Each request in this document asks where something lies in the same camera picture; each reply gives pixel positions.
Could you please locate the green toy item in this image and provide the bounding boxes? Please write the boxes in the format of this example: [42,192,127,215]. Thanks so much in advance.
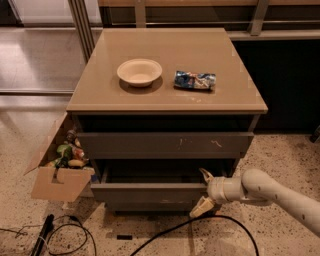
[57,144,72,159]

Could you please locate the red toy item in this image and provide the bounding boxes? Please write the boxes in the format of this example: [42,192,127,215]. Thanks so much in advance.
[72,147,84,160]

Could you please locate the blue crumpled snack bag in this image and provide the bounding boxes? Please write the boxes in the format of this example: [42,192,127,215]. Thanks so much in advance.
[174,71,216,90]

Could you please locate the grey drawer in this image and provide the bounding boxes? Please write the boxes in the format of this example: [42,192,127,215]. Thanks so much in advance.
[106,202,195,212]
[91,159,233,203]
[78,132,254,159]

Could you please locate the yellow toy banana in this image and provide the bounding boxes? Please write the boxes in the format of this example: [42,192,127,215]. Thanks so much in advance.
[68,159,86,168]

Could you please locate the thin black looped cable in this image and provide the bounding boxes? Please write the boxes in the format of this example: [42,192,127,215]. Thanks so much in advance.
[0,214,98,256]

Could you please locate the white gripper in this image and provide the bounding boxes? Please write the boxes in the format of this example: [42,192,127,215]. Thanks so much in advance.
[189,168,228,218]

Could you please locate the grey bottom drawer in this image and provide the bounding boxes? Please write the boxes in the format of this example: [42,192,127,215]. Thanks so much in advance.
[106,202,195,212]

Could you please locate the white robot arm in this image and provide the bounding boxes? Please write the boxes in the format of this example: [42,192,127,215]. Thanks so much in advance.
[190,168,320,236]

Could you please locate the black stick tool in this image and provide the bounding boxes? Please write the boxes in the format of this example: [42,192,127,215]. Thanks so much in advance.
[30,214,54,256]

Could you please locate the grey top drawer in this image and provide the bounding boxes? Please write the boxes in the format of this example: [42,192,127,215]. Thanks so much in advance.
[78,132,254,159]

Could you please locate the grey drawer cabinet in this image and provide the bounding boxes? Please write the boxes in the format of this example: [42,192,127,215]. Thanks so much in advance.
[66,27,269,214]

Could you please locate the thick black floor cable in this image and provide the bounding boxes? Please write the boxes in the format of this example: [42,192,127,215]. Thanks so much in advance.
[129,214,260,256]

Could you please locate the white paper bowl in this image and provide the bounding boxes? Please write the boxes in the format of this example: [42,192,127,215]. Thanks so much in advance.
[117,59,162,87]

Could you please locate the cardboard box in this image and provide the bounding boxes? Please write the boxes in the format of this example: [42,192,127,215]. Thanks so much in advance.
[25,113,94,202]

